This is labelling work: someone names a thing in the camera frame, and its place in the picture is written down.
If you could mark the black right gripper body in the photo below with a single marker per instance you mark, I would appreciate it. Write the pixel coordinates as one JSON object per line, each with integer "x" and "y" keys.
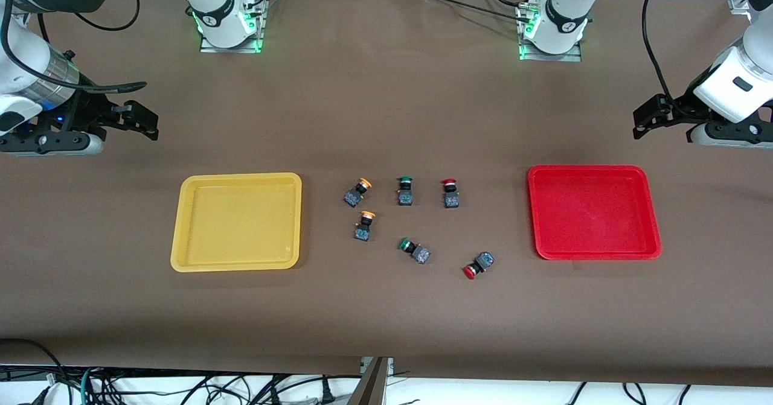
{"x": 85, "y": 108}

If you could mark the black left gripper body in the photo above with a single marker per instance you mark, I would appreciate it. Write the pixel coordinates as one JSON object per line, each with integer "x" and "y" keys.
{"x": 681, "y": 107}

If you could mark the red push button switch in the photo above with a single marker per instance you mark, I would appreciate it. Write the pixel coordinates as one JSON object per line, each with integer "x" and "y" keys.
{"x": 485, "y": 260}
{"x": 451, "y": 199}

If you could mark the yellow push button switch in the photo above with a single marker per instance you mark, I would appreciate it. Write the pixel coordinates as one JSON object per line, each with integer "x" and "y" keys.
{"x": 362, "y": 232}
{"x": 353, "y": 197}

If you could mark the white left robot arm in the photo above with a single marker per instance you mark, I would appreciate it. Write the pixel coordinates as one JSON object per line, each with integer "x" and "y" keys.
{"x": 564, "y": 25}

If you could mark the red plastic tray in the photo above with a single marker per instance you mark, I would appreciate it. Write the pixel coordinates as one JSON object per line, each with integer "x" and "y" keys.
{"x": 595, "y": 212}

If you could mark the yellow plastic tray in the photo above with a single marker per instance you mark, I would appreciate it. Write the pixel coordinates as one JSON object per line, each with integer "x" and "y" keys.
{"x": 235, "y": 224}

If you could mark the brown table mat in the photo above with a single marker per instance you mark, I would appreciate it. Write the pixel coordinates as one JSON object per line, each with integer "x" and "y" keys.
{"x": 386, "y": 308}

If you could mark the black power plug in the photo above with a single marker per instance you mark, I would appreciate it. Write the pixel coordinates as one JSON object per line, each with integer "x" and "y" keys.
{"x": 327, "y": 393}

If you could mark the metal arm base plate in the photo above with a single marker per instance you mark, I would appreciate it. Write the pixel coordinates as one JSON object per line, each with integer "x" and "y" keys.
{"x": 567, "y": 58}
{"x": 253, "y": 46}

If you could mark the metal corner bracket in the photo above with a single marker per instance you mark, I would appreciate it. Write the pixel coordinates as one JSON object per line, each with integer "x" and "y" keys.
{"x": 740, "y": 3}

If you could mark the green push button switch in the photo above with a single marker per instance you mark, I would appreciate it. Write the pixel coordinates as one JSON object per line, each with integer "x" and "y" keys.
{"x": 421, "y": 255}
{"x": 404, "y": 197}

